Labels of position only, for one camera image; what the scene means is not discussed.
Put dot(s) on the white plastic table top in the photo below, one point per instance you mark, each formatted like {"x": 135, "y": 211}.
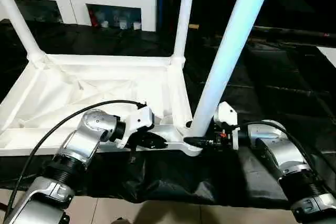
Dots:
{"x": 105, "y": 93}

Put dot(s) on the white plastic table leg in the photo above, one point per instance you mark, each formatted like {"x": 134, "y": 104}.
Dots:
{"x": 21, "y": 24}
{"x": 231, "y": 51}
{"x": 184, "y": 9}

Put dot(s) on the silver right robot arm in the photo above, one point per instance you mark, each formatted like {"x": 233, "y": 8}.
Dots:
{"x": 283, "y": 150}

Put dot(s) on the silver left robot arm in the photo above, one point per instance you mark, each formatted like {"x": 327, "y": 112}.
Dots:
{"x": 84, "y": 140}

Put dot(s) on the black plastic mat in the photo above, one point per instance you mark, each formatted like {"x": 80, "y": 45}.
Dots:
{"x": 273, "y": 87}

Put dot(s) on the small tan tag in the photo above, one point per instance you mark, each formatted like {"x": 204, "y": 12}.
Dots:
{"x": 194, "y": 26}

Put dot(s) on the white flat board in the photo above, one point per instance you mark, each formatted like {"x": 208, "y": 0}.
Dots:
{"x": 329, "y": 55}

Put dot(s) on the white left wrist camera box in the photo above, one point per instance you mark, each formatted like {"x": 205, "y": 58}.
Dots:
{"x": 139, "y": 121}

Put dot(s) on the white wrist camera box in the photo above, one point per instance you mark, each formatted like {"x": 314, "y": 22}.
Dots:
{"x": 139, "y": 121}
{"x": 226, "y": 114}

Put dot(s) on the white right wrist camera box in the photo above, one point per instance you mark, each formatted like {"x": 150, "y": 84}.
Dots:
{"x": 226, "y": 114}

